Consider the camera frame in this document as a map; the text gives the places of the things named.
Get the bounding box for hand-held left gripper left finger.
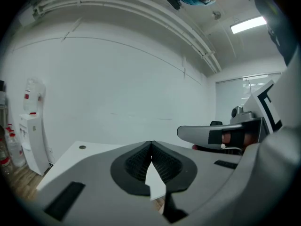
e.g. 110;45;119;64
35;141;165;226

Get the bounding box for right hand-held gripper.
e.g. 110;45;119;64
177;80;283;148

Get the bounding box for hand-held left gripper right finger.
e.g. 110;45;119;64
151;141;243;226

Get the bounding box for window blinds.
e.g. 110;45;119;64
215;73;282;127

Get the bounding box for white water dispenser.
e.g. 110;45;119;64
18;113;50;176

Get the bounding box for large clear water jug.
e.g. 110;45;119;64
23;78;47;115

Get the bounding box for rectangular ceiling light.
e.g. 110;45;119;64
230;16;268;34

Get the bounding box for person's dark top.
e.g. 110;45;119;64
242;0;299;67

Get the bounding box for white ceiling pipes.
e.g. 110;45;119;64
32;0;223;74

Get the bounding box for black head camera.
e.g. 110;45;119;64
164;0;182;10

